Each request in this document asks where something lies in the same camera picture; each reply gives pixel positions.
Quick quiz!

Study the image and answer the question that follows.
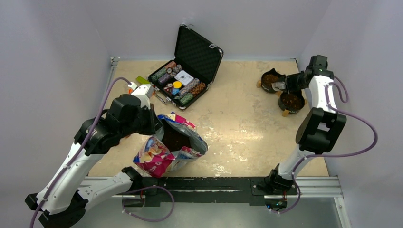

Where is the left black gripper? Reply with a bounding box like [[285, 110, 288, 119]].
[[119, 102, 163, 138]]

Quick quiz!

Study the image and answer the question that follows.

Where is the clear plastic scoop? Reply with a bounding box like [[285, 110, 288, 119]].
[[272, 81, 287, 92]]

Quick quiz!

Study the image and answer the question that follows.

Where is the pink blue pet food bag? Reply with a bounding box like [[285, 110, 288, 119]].
[[133, 112, 208, 178]]

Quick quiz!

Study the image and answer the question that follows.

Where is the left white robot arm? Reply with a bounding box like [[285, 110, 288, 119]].
[[25, 94, 159, 228]]

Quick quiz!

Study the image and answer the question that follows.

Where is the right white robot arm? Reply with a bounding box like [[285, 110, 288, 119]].
[[265, 55, 346, 193]]

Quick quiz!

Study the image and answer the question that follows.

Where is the near black cat bowl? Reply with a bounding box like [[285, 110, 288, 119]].
[[278, 90, 306, 114]]

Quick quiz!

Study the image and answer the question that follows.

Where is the black cat bowl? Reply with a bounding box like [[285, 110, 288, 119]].
[[278, 90, 306, 114], [260, 68, 284, 94]]

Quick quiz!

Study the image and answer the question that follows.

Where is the far black cat bowl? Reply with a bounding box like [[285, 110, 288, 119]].
[[260, 68, 284, 94]]

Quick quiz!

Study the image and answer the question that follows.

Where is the wooden bowl stand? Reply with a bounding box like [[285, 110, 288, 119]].
[[256, 80, 307, 117]]

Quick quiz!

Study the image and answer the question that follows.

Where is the green toy piece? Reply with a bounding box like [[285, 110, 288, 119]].
[[136, 76, 151, 85]]

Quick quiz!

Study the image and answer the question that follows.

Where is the yellow round chip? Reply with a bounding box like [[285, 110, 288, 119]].
[[173, 81, 182, 89]]

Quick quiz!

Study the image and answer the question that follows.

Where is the white card box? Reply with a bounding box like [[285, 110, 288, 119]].
[[174, 70, 194, 86]]

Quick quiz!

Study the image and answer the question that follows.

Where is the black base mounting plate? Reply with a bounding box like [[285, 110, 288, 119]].
[[122, 177, 297, 207]]

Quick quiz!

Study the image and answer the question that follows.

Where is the black poker chip case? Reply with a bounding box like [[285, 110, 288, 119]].
[[147, 24, 224, 110]]

